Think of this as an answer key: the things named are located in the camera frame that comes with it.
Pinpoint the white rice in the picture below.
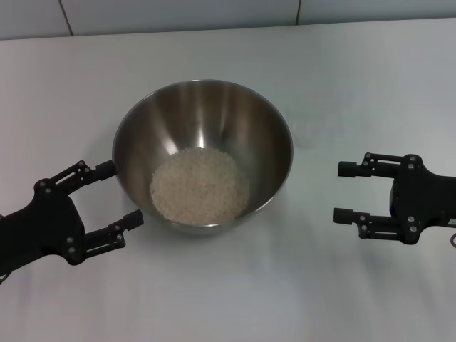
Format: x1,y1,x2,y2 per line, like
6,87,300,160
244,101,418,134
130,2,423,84
148,148,251,226

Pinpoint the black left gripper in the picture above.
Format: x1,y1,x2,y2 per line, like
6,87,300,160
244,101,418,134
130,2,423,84
0,160,145,283

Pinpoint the stainless steel mixing bowl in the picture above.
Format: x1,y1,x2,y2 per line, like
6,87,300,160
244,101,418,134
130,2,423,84
112,78,295,238

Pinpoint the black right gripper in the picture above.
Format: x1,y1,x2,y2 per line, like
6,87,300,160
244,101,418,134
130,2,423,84
333,152,456,247

